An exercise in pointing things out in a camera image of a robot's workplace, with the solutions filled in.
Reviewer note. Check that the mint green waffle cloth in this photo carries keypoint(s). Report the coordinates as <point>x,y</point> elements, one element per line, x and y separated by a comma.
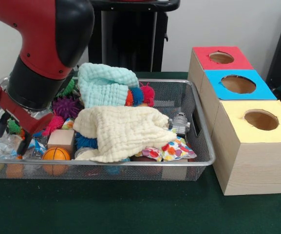
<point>101,85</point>

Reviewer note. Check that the blue spiky rubber ball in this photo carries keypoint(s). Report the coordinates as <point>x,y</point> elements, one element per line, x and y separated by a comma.
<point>85,142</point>

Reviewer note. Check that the light wooden cube block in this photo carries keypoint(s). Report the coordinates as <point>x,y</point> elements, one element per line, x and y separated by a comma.
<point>61,140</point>

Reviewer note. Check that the red blue orange pompom ball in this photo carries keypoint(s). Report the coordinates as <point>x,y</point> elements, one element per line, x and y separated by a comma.
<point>142,93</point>

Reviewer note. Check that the white cloth with colourful dots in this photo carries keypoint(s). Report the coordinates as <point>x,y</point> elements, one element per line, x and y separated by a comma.
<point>176,148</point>

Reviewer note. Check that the cream waffle cloth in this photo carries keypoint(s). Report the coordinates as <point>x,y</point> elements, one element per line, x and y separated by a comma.
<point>120,131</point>

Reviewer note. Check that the orange toy basketball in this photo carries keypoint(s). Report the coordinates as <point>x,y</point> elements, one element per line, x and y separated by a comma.
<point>56,154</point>

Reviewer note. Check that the rainbow spiky caterpillar toy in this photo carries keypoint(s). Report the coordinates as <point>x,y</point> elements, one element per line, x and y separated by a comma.
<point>53,124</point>

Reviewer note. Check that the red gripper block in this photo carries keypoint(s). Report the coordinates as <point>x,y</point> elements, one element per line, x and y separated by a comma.
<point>28,123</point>

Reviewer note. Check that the wooden box with three holes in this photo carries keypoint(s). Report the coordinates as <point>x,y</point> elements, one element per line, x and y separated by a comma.
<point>252,165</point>

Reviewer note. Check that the purple spiky rubber ball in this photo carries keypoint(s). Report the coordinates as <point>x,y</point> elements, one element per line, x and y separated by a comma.
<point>67,107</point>

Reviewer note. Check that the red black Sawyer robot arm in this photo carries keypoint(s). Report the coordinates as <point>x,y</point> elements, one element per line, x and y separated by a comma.
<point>45,24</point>

